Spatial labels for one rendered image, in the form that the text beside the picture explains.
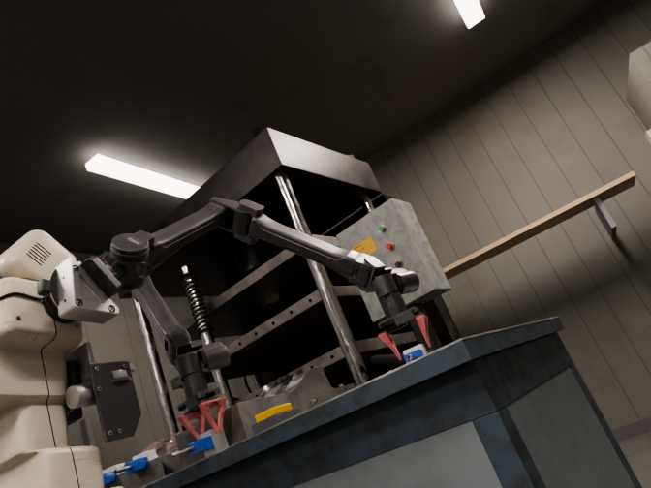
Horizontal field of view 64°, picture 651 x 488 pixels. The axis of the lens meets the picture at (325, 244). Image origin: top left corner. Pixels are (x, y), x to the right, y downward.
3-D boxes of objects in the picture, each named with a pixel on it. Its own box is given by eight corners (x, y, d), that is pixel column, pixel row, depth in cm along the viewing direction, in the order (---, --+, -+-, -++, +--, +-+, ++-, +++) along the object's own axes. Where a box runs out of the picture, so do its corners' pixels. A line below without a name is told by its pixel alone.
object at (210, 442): (180, 465, 112) (173, 440, 114) (170, 471, 115) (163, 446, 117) (229, 447, 122) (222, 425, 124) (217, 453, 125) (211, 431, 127)
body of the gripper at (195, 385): (201, 408, 131) (193, 380, 133) (222, 394, 125) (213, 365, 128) (178, 413, 126) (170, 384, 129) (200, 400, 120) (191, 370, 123)
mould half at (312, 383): (247, 440, 122) (231, 384, 126) (183, 470, 135) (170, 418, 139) (360, 401, 162) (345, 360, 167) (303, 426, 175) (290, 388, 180)
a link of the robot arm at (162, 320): (127, 292, 164) (125, 262, 159) (145, 289, 167) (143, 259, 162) (172, 374, 133) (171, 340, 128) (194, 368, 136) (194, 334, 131)
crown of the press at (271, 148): (312, 239, 204) (263, 117, 224) (135, 361, 268) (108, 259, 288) (410, 250, 272) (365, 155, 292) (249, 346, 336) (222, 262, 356)
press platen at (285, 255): (310, 243, 221) (306, 233, 223) (165, 344, 275) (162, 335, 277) (390, 251, 277) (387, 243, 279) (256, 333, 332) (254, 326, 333)
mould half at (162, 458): (165, 476, 133) (154, 435, 137) (89, 509, 140) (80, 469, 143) (257, 446, 179) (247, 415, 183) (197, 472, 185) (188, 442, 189)
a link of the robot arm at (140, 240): (214, 219, 153) (219, 188, 149) (254, 235, 150) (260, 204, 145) (101, 280, 115) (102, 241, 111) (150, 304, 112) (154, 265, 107)
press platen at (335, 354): (351, 354, 202) (346, 342, 204) (185, 439, 256) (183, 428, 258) (431, 338, 262) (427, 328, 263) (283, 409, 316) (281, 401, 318)
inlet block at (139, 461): (126, 478, 127) (121, 457, 129) (110, 485, 129) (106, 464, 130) (160, 469, 139) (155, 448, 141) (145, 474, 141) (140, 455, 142)
